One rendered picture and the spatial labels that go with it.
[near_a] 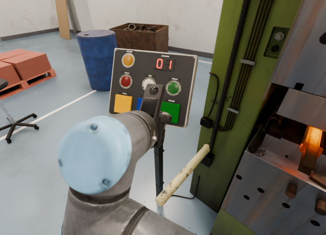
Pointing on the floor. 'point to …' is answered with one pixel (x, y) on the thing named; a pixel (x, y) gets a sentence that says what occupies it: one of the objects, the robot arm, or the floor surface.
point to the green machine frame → (221, 164)
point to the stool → (12, 117)
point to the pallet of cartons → (24, 69)
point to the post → (158, 169)
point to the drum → (98, 56)
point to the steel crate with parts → (142, 37)
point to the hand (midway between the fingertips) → (162, 113)
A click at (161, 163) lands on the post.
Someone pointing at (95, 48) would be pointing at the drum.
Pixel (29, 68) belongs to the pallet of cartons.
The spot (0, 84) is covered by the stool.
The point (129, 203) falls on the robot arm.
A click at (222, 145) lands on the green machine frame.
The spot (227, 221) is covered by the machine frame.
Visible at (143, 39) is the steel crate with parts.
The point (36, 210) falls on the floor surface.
